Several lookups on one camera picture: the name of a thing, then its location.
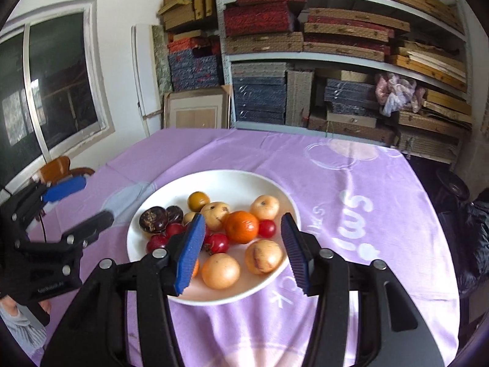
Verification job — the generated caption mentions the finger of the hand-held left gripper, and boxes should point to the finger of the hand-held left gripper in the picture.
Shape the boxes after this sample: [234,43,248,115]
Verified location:
[59,210,115,255]
[7,176,88,231]

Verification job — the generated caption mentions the crumpled pink white cloth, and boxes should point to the crumpled pink white cloth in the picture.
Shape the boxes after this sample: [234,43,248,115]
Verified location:
[375,72,425,117]

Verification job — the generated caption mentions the upright tan woven box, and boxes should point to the upright tan woven box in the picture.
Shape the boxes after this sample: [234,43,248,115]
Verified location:
[286,69,316,127]

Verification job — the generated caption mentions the dark red plum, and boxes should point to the dark red plum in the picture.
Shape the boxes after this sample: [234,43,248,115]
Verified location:
[147,235,169,255]

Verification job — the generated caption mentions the white framed window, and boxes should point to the white framed window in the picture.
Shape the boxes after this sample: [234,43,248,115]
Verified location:
[0,0,115,192]

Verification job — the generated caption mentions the stack of red patterned boxes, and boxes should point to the stack of red patterned boxes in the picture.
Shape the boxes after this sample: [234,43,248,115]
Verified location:
[223,0,306,38]

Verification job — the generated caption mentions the stack of yellow wooden boxes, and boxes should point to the stack of yellow wooden boxes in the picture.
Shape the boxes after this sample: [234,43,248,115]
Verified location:
[386,40,469,92]

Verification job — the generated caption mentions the pile of tan woven boxes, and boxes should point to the pile of tan woven boxes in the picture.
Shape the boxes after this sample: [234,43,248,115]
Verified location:
[158,0,216,31]

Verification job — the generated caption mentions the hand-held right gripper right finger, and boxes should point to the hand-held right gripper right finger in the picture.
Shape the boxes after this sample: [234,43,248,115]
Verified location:
[281,212,446,367]

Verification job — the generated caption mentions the stack of blue patterned boxes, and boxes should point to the stack of blue patterned boxes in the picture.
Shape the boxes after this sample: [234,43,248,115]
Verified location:
[324,78,381,117]
[168,54,223,92]
[232,72,288,125]

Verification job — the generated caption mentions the green marbled panel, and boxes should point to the green marbled panel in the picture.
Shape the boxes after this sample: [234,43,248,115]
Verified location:
[152,25,172,94]

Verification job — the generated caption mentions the person's left forearm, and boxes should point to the person's left forearm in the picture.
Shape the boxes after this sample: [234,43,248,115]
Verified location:
[0,310,48,350]

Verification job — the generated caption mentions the dark cloth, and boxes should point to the dark cloth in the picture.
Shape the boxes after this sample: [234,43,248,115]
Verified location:
[436,168,489,299]

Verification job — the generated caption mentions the white metal shelf rack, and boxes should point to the white metal shelf rack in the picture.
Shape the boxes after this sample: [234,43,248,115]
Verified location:
[214,0,472,161]

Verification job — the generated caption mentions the carved brown wooden chair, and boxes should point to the carved brown wooden chair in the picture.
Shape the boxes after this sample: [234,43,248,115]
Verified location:
[32,156,96,184]

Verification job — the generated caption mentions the wooden picture frame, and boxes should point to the wooden picture frame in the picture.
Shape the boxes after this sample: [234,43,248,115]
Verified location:
[164,86,232,130]

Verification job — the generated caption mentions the dark purple water chestnut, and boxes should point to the dark purple water chestnut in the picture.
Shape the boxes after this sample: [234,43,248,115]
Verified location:
[138,206,169,235]
[165,205,184,224]

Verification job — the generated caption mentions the white oval plate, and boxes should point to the white oval plate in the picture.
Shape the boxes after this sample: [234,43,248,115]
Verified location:
[127,170,301,306]

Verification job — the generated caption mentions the red orange patterned box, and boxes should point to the red orange patterned box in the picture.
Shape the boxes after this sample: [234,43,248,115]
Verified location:
[167,37,221,57]

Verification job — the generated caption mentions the purple printed tablecloth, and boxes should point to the purple printed tablecloth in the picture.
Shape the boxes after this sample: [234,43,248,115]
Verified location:
[28,128,461,367]

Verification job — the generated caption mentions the person's left hand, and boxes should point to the person's left hand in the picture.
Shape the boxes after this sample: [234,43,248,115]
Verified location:
[0,296,52,316]

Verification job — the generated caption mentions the white leaning panel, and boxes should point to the white leaning panel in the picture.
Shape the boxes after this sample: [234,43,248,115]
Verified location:
[132,24,161,138]

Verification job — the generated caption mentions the stack of brown wooden boxes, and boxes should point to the stack of brown wooden boxes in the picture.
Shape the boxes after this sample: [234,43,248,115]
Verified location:
[397,88,472,161]

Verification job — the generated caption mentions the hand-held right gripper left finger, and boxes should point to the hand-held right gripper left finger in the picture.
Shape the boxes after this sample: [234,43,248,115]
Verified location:
[40,213,207,367]

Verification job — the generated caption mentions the small pale yellow loquat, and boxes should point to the small pale yellow loquat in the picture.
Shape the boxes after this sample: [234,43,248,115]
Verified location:
[244,239,284,275]

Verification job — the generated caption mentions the large pale yellow fruit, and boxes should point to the large pale yellow fruit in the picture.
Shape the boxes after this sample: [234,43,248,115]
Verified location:
[201,253,241,290]

